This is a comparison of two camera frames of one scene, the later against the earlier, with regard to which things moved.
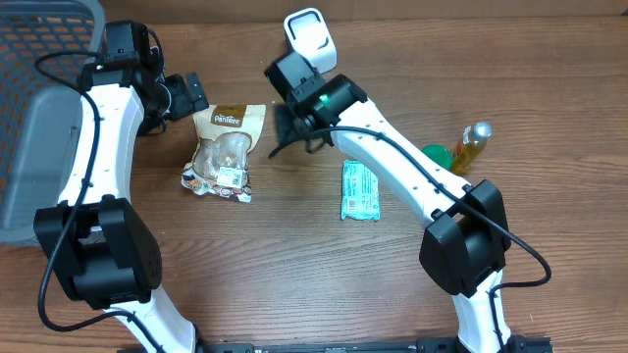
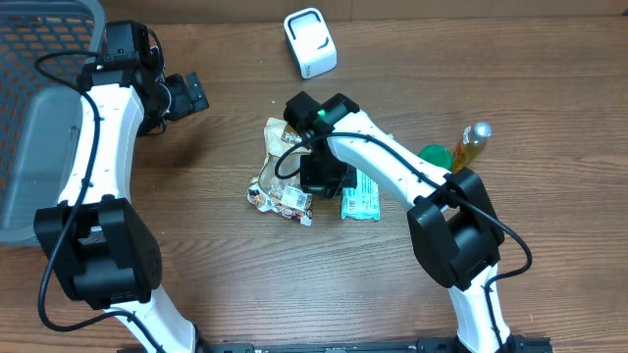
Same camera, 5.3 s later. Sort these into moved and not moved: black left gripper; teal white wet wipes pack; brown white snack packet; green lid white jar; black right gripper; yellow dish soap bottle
Moved: brown white snack packet; black right gripper
Not moved: green lid white jar; yellow dish soap bottle; black left gripper; teal white wet wipes pack
